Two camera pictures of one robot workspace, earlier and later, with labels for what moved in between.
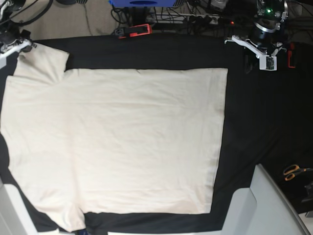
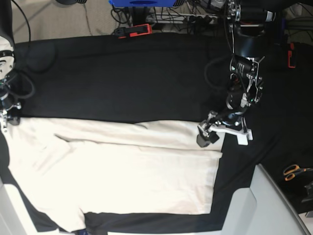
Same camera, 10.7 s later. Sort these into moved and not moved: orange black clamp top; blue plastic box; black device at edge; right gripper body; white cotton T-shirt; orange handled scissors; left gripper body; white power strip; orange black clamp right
Moved: right gripper body; left gripper body; white cotton T-shirt
Not moved: orange black clamp top; orange black clamp right; white power strip; blue plastic box; orange handled scissors; black device at edge
